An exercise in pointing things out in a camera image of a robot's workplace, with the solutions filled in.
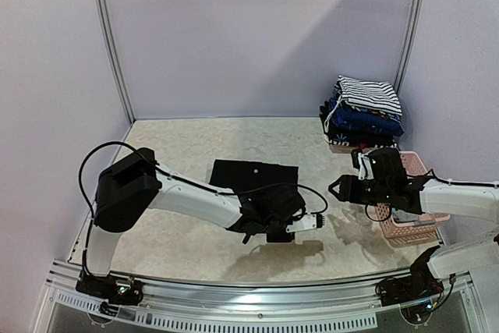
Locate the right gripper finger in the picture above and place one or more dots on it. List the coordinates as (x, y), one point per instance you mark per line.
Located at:
(338, 195)
(336, 185)

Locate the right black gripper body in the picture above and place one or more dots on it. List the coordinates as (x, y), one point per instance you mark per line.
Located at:
(358, 189)

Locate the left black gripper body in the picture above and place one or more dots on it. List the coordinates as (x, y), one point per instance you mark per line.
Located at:
(273, 228)

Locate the black white striped shirt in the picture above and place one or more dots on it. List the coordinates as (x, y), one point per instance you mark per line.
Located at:
(372, 95)

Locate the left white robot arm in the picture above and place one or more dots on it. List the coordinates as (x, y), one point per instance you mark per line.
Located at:
(137, 182)

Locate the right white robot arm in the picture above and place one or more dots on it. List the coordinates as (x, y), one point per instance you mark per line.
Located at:
(471, 241)

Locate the pink plastic laundry basket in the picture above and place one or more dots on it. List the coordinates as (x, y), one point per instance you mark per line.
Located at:
(428, 223)

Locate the grey garment in basket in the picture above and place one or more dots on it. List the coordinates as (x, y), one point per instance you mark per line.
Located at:
(403, 217)

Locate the black printed folded garment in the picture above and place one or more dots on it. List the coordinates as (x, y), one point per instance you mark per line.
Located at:
(346, 138)

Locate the dark blue folded garment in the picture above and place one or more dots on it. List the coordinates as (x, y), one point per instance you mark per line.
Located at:
(378, 127)

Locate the blue orange patterned shorts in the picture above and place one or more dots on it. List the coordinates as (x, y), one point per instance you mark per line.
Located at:
(386, 114)

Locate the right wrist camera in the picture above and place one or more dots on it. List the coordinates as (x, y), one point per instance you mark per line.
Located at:
(361, 162)

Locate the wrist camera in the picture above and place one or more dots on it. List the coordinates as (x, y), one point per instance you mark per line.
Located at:
(361, 162)
(308, 222)

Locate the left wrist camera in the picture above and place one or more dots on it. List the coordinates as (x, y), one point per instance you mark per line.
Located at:
(308, 222)

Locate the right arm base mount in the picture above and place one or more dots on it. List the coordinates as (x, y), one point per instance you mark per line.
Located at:
(413, 290)

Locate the aluminium front rail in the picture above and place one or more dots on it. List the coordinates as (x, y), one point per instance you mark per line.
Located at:
(345, 305)

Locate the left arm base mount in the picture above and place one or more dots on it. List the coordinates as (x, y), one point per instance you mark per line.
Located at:
(115, 290)

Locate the right aluminium corner post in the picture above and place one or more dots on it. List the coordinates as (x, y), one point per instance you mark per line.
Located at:
(408, 42)

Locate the aluminium corner post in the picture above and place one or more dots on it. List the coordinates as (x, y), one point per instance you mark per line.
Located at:
(113, 59)
(408, 42)

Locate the left aluminium corner post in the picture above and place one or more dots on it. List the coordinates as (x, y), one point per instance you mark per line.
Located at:
(113, 59)

